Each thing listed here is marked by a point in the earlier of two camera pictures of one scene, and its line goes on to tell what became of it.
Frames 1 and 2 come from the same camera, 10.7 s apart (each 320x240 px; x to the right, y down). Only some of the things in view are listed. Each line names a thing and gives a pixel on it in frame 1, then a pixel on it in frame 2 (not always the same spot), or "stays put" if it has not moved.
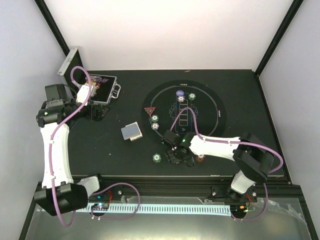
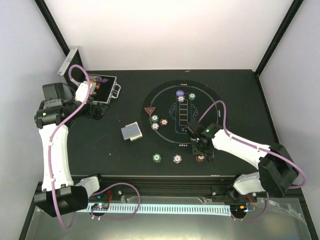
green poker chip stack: (156, 157) stays put
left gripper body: (96, 117) stays put
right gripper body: (177, 157) → (200, 150)
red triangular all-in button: (149, 110) stays put
